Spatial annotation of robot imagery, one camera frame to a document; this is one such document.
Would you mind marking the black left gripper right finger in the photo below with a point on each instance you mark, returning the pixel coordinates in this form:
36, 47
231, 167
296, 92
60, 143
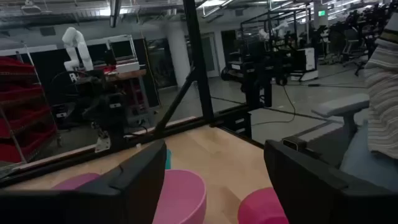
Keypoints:
326, 199

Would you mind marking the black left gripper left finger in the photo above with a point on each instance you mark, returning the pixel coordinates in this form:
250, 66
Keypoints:
124, 199

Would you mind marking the magenta plastic bowl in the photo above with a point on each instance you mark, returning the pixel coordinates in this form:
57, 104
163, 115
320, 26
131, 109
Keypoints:
261, 208

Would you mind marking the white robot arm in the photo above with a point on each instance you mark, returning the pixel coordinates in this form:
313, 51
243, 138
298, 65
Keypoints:
77, 46

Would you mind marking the mauve plastic bowl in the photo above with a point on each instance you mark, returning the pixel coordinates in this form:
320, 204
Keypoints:
76, 182

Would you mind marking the light pink plastic bowl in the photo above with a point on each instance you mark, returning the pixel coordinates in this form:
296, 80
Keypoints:
183, 196

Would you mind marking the blue plastic bowl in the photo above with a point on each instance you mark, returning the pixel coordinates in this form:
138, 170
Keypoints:
168, 159

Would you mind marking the grey office chair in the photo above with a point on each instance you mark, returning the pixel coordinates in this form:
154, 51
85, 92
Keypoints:
345, 105

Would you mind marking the person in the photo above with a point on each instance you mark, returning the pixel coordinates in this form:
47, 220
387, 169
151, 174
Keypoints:
384, 99

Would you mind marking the wooden workbench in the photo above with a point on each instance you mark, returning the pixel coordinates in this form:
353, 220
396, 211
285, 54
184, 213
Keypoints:
127, 75

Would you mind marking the red bin storage rack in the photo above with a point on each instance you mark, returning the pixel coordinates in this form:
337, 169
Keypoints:
21, 118

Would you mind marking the white computer case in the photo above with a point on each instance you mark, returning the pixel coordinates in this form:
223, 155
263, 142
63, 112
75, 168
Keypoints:
308, 62

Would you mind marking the white round column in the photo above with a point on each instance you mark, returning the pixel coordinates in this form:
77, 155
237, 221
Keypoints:
178, 56

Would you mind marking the black robot workstation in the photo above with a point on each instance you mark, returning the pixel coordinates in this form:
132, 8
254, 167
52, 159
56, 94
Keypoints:
264, 56

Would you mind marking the green exit sign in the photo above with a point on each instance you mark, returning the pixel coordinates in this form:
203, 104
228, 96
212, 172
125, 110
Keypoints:
321, 13

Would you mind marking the silver metal bracket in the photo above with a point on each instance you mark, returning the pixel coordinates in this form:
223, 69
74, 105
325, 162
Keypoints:
102, 143

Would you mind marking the small black camera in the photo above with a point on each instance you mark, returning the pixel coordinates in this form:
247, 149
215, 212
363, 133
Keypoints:
293, 143

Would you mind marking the black metal table frame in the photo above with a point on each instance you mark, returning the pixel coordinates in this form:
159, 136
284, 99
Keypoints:
199, 62

